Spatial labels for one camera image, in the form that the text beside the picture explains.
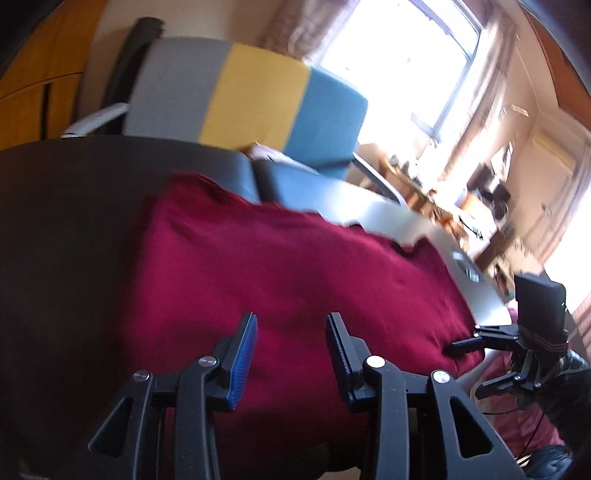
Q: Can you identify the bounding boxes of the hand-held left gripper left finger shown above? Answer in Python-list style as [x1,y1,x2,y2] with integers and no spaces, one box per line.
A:
[87,313,259,480]

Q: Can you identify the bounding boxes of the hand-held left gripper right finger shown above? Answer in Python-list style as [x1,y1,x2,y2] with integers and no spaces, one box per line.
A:
[324,313,528,480]

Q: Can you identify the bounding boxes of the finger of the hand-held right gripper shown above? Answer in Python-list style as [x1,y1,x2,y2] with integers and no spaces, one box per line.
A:
[442,324,523,358]
[474,355,537,400]

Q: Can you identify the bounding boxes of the dark red garment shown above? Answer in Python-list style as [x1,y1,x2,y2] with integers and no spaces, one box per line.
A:
[122,171,485,468]

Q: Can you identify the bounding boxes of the person's right forearm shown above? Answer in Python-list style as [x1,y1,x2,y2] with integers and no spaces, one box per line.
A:
[526,348,591,480]

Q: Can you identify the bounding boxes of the pink ruffled quilt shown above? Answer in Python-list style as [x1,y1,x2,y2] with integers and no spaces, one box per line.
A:
[471,305,568,459]

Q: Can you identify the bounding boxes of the bright bedside window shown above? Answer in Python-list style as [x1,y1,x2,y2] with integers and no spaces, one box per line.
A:
[544,220,591,317]

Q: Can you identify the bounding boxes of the black flat screen monitor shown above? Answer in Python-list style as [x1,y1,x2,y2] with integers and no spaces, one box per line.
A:
[479,162,512,205]

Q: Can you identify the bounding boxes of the wooden side table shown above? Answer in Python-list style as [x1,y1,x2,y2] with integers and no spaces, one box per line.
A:
[381,156,465,220]

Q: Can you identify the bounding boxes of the printed magazine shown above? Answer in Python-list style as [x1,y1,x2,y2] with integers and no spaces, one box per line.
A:
[248,142,320,175]

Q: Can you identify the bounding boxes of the blue yellow grey striped armchair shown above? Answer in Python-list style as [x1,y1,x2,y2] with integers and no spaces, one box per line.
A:
[62,17,409,206]

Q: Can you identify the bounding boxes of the large bright window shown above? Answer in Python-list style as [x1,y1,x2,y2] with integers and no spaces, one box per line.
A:
[318,0,482,141]

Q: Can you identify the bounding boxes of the black cable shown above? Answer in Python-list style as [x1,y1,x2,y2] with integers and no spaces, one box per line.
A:
[512,401,549,465]

